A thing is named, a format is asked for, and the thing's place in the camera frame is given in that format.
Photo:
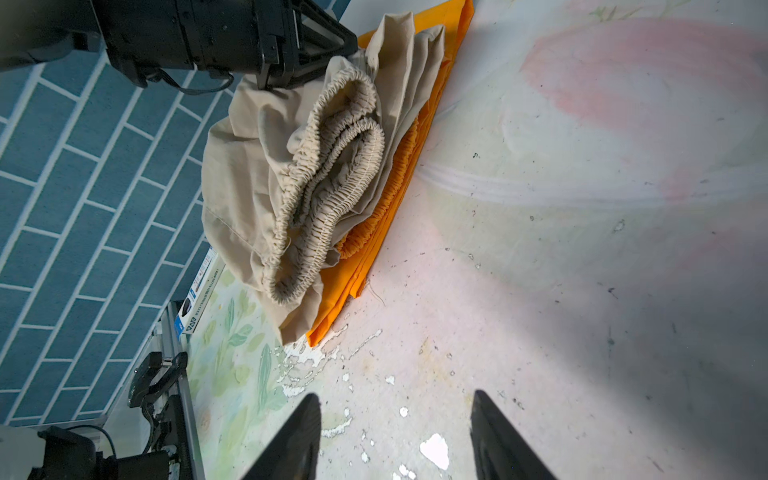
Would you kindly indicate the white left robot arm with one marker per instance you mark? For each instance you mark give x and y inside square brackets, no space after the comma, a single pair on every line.
[281,43]

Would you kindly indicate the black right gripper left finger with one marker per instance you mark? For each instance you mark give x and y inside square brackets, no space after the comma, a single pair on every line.
[294,450]

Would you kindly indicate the black device beside left base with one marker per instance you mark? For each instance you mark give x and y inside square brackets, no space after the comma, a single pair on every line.
[154,376]

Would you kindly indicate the aluminium front rail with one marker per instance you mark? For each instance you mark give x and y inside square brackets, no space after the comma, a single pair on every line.
[179,408]

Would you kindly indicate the orange shorts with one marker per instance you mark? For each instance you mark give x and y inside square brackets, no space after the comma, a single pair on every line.
[361,246]

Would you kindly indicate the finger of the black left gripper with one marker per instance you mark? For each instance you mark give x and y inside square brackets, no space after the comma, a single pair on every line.
[313,38]

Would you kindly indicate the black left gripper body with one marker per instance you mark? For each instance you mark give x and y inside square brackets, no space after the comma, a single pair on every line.
[146,39]

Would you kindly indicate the beige shorts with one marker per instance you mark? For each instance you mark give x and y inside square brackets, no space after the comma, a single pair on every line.
[288,173]

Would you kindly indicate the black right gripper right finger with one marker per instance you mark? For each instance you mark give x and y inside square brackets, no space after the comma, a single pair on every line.
[500,452]

